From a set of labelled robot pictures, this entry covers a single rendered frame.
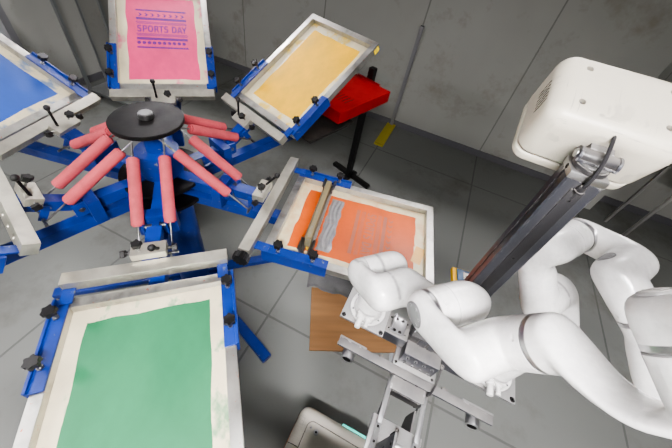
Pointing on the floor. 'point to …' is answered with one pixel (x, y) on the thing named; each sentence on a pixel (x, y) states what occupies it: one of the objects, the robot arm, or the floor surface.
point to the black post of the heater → (356, 144)
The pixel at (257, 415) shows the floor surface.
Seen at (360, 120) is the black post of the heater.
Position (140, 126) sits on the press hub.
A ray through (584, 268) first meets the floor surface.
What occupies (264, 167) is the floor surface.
